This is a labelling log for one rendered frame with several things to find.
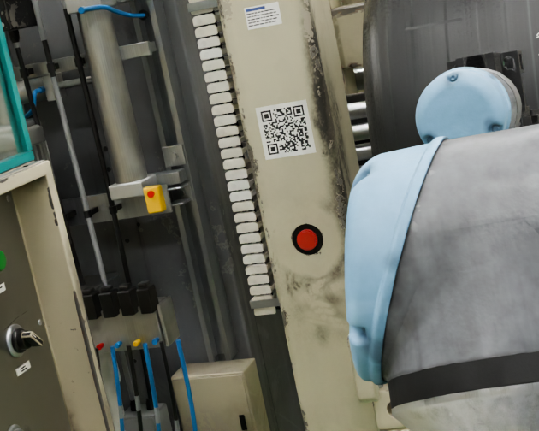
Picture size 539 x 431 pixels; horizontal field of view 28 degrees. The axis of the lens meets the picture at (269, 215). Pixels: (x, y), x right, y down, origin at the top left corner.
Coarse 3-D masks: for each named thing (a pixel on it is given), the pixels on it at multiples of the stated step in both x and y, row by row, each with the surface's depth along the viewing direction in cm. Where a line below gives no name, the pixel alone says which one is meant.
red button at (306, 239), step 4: (300, 232) 153; (304, 232) 152; (308, 232) 152; (312, 232) 152; (300, 236) 152; (304, 236) 152; (308, 236) 152; (312, 236) 152; (316, 236) 152; (300, 240) 153; (304, 240) 152; (308, 240) 152; (312, 240) 152; (316, 240) 152; (300, 244) 153; (304, 244) 153; (308, 244) 152; (312, 244) 152; (316, 244) 152; (304, 248) 153; (308, 248) 153; (312, 248) 153
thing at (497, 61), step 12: (456, 60) 101; (468, 60) 101; (480, 60) 101; (492, 60) 100; (504, 60) 106; (516, 60) 105; (504, 72) 106; (516, 72) 106; (516, 84) 106; (528, 108) 108; (528, 120) 107
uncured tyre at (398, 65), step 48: (384, 0) 132; (432, 0) 128; (480, 0) 125; (528, 0) 123; (384, 48) 128; (432, 48) 125; (480, 48) 123; (528, 48) 121; (384, 96) 128; (528, 96) 121; (384, 144) 128
